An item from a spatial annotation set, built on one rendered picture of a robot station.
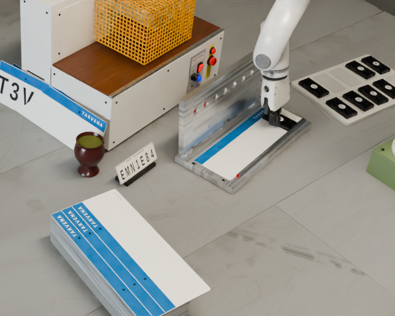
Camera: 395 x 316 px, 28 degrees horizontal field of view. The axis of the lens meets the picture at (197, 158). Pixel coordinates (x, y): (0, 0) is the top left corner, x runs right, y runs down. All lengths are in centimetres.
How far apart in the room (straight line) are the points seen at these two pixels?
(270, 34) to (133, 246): 72
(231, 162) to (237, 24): 86
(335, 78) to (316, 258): 88
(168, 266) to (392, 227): 70
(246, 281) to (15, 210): 62
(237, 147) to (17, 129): 65
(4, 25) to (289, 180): 118
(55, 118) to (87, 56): 20
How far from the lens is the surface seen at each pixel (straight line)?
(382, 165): 235
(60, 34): 227
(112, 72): 227
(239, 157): 230
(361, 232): 219
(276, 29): 220
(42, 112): 236
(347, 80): 278
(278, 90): 235
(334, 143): 248
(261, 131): 242
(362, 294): 203
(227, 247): 205
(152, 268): 184
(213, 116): 232
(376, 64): 290
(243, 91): 245
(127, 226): 193
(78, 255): 190
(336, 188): 231
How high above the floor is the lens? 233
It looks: 38 degrees down
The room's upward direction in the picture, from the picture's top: 9 degrees clockwise
